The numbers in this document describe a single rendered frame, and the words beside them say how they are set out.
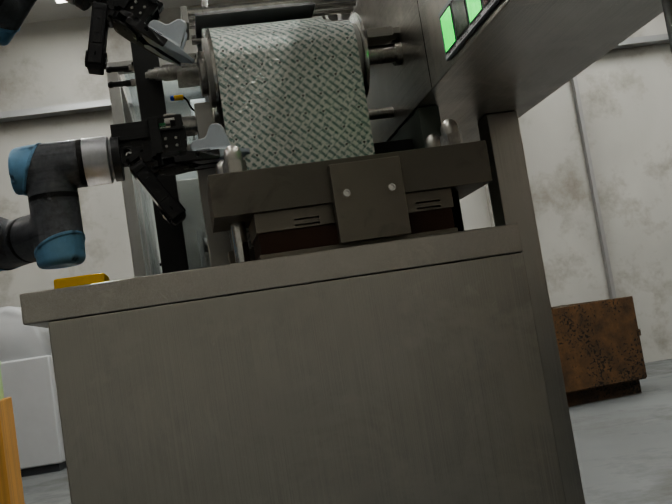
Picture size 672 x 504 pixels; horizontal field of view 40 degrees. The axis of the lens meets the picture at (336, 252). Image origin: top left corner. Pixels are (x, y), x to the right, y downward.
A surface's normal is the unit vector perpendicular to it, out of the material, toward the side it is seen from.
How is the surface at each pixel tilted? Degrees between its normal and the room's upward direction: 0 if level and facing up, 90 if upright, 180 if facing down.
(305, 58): 90
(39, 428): 90
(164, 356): 90
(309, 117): 90
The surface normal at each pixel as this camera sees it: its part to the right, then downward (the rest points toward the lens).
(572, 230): 0.12, -0.11
